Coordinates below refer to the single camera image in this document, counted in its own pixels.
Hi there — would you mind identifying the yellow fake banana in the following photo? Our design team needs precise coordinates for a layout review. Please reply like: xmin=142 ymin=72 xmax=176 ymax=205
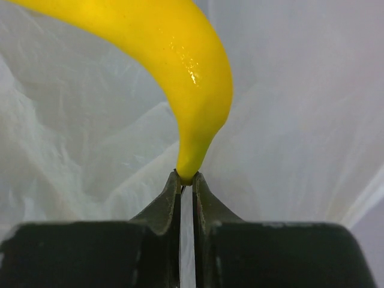
xmin=19 ymin=1 xmax=233 ymax=185

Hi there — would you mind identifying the white plastic bag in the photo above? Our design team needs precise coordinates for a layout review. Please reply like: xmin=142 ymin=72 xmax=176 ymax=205
xmin=1 ymin=1 xmax=383 ymax=287

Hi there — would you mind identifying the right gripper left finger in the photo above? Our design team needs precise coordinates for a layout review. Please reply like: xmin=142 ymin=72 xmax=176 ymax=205
xmin=1 ymin=172 xmax=181 ymax=287

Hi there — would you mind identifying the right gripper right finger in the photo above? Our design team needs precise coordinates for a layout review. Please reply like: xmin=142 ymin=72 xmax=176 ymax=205
xmin=192 ymin=173 xmax=376 ymax=287

